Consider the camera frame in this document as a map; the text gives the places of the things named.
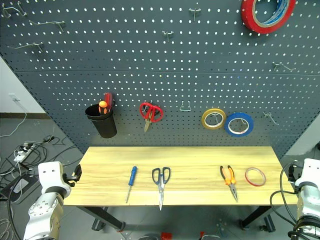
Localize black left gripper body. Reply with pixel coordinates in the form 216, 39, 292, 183
62, 172, 78, 188

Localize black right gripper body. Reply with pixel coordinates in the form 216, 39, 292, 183
287, 163, 300, 183

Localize dark grey metal pegboard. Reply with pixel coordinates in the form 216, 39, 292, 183
0, 0, 320, 161

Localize thin red tape roll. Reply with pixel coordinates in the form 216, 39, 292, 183
244, 166, 267, 187

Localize black table leg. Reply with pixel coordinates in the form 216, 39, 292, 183
76, 205, 126, 233
239, 205, 274, 230

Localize black plastic cup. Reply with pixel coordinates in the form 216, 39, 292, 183
84, 103, 118, 139

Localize black table caster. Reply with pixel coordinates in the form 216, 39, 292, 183
90, 216, 106, 232
258, 214, 276, 233

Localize black box on floor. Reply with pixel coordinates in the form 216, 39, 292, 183
0, 173, 41, 205

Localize white power strip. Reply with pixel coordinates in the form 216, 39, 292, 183
13, 142, 35, 163

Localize long metal pegboard hook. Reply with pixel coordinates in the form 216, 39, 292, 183
263, 111, 280, 126
1, 1, 28, 19
6, 41, 45, 54
271, 62, 297, 73
28, 19, 67, 33

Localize wooden table top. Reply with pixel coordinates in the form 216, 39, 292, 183
63, 145, 299, 207

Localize yellow tape roll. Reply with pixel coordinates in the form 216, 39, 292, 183
200, 107, 228, 131

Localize short metal pegboard hook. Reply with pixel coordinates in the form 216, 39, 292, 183
188, 7, 202, 22
161, 30, 175, 43

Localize blue and white tape roll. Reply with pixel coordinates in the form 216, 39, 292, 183
260, 0, 291, 26

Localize large red tape roll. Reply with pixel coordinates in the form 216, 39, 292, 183
240, 0, 297, 35

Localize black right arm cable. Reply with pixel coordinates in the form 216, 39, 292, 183
269, 161, 320, 240

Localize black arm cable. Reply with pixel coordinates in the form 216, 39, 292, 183
269, 161, 320, 240
6, 182, 23, 240

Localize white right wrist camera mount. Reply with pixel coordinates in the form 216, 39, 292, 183
294, 157, 320, 191

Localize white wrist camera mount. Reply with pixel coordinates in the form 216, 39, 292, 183
294, 157, 320, 191
37, 161, 69, 194

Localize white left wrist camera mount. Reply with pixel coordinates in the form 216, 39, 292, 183
37, 161, 69, 194

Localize black floor cables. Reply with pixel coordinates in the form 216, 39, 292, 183
0, 134, 84, 177

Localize blue handled screwdriver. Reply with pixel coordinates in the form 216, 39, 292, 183
124, 165, 138, 204

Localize orange handled needle-nose pliers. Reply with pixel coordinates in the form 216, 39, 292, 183
219, 164, 239, 203

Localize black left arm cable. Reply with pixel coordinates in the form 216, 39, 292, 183
6, 182, 23, 240

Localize orange handled screwdriver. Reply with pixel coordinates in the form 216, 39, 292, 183
98, 100, 109, 116

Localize white power cable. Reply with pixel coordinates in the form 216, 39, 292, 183
0, 98, 28, 139

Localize red handled scissors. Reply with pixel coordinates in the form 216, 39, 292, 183
138, 100, 165, 134

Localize dark blue handled scissors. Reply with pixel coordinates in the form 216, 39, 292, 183
151, 166, 172, 212

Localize white wall outlet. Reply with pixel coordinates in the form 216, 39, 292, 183
7, 92, 21, 103

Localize wire loop pegboard holder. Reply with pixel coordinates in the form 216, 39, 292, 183
179, 100, 192, 112

